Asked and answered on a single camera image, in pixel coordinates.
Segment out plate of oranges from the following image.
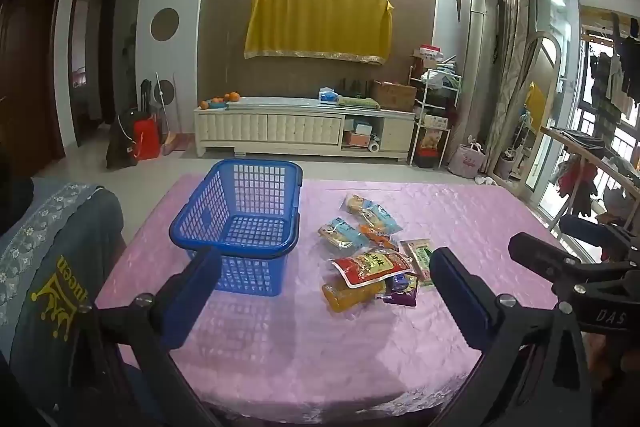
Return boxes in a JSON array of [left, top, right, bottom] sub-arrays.
[[200, 92, 242, 110]]

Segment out pink broom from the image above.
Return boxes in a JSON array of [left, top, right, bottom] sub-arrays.
[[160, 74, 187, 156]]

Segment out red bag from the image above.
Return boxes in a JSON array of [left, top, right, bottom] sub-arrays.
[[132, 114, 162, 161]]

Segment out green white cracker packet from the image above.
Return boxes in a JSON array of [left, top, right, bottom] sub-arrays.
[[400, 239, 437, 288]]

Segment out black bag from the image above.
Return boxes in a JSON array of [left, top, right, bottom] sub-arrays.
[[106, 109, 151, 170]]

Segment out pink bag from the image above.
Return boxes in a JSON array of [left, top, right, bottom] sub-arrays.
[[447, 142, 484, 178]]

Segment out standing arched mirror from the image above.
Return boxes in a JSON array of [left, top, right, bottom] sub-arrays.
[[487, 32, 563, 195]]

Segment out purple snack packet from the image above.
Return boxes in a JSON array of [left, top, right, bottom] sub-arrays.
[[382, 274, 419, 307]]

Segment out grey lace sofa cover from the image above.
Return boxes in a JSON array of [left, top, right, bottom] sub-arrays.
[[0, 181, 101, 328]]

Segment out small orange snack packet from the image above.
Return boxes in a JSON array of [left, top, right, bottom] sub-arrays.
[[360, 227, 401, 251]]

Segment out blue plastic basket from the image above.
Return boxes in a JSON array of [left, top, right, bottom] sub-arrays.
[[168, 158, 304, 298]]

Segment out hanging clothes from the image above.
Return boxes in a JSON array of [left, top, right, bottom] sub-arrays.
[[582, 19, 640, 118]]

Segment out silver standing air conditioner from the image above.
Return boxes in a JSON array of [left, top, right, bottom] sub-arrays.
[[452, 0, 501, 158]]

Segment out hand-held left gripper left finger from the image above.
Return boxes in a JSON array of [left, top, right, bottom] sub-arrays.
[[65, 248, 223, 427]]

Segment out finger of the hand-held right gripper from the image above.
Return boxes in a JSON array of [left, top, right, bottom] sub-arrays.
[[508, 232, 632, 299], [559, 215, 640, 259]]

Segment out white tv cabinet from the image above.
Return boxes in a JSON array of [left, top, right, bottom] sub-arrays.
[[194, 96, 417, 164]]

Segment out grey cloth yellow crown print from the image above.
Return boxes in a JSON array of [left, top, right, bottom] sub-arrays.
[[10, 189, 126, 408]]

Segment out patterned curtain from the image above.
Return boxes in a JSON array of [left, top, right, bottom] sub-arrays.
[[487, 0, 531, 172]]

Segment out green folded towel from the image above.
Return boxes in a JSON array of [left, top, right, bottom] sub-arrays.
[[338, 96, 382, 110]]

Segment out orange jelly packet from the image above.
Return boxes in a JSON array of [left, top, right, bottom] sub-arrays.
[[321, 279, 387, 314]]

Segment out plain round wall plate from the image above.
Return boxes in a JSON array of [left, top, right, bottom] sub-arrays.
[[150, 7, 181, 42]]

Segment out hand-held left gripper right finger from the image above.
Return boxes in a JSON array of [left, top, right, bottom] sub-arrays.
[[429, 247, 596, 427]]

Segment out wooden clothes drying rack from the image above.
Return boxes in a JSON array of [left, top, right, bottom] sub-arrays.
[[540, 127, 640, 228]]

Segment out sliding glass door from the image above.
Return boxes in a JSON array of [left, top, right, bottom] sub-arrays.
[[530, 0, 583, 212]]

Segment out brown cardboard box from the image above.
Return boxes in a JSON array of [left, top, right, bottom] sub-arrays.
[[371, 80, 418, 112]]

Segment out brown wooden door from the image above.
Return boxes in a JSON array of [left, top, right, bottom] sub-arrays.
[[0, 0, 66, 178]]

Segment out pink tablecloth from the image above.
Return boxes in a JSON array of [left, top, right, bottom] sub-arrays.
[[95, 172, 586, 423]]

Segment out yellow cloth cover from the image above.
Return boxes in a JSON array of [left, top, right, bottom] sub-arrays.
[[243, 0, 395, 66]]

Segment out white shelf rack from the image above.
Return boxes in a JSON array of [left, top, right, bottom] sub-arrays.
[[409, 52, 463, 168]]

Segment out grey pole with disc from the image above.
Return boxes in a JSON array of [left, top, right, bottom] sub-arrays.
[[152, 74, 176, 118]]

